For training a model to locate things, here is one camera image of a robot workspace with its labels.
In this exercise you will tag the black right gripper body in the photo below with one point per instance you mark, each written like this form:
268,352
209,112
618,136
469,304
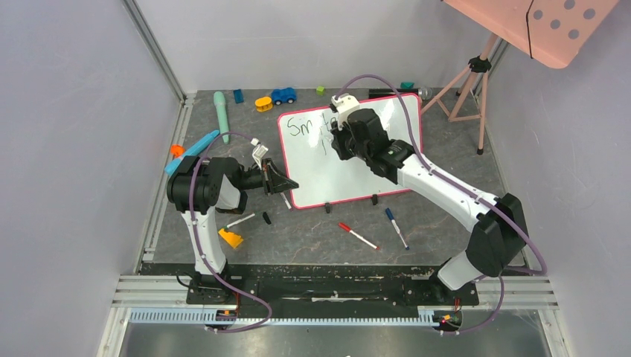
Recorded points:
342,140

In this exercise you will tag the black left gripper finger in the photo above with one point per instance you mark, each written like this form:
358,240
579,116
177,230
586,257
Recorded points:
283,185
273,174

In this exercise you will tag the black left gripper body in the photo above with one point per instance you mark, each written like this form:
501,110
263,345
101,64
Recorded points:
257,178

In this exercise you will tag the pink framed whiteboard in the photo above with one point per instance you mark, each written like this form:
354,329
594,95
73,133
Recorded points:
324,178

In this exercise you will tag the black marker cap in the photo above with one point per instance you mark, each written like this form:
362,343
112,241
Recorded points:
266,218

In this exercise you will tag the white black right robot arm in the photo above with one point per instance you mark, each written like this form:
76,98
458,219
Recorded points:
496,225

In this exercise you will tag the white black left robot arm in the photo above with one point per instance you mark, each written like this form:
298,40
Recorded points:
200,189

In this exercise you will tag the purple capped white marker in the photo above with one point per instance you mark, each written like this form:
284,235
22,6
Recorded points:
286,201

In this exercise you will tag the green capped white marker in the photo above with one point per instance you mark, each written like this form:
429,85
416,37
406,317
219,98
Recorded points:
238,221

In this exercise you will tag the black cylinder object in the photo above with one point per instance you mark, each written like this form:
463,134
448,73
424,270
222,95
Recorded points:
378,93

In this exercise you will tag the yellow plastic wedge piece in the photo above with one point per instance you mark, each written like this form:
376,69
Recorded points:
232,239

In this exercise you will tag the red capped white marker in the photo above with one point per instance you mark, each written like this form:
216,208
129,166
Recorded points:
348,229

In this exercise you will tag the yellow toy piece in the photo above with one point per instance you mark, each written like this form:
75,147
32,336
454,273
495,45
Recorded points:
263,104

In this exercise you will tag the clear round ball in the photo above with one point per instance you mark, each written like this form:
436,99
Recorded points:
425,93

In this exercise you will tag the blue capped white marker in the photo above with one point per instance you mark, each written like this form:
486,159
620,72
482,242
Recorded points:
393,221

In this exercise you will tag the blue toy car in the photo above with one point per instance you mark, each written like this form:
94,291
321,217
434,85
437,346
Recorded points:
281,96

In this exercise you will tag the small dark blue block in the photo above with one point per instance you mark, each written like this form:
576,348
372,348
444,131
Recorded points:
238,96

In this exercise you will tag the small orange toy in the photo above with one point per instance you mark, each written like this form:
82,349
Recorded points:
177,150

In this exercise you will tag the mint green toy stick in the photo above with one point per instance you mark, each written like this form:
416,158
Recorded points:
219,101

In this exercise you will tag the blue toy stick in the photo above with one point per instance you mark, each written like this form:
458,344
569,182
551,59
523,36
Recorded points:
193,150

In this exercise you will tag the pink tripod stand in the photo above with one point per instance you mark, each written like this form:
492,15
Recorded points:
475,85

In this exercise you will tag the pink perforated panel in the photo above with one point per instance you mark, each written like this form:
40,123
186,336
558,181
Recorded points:
551,32

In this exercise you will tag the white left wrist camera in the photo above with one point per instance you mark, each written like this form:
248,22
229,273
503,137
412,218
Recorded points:
258,152

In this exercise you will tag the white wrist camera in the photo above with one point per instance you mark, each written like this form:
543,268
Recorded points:
258,152
344,105

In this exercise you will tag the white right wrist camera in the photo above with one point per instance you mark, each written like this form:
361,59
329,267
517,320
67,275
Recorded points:
344,105

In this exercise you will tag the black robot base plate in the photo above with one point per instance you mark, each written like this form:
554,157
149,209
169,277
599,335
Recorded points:
327,291

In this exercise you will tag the white toothed cable rail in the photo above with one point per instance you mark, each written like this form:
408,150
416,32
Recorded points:
210,316

